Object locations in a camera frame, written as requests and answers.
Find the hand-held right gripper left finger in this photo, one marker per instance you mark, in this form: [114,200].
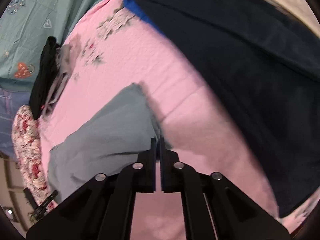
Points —
[153,160]

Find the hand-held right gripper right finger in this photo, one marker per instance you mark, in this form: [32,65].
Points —
[163,160]

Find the grey pants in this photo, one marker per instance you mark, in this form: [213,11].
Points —
[117,130]

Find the pink floral bed sheet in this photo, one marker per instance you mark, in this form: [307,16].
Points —
[140,62]

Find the dark navy cloth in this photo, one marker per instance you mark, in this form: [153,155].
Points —
[240,80]

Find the red floral quilt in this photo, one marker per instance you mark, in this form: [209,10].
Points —
[27,150]

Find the grey garment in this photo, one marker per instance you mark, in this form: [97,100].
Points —
[63,67]

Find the black garment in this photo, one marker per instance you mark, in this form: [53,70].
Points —
[43,77]

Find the blue denim cloth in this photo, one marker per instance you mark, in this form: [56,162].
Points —
[7,120]

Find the teal heart print sheet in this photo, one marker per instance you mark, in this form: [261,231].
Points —
[37,25]

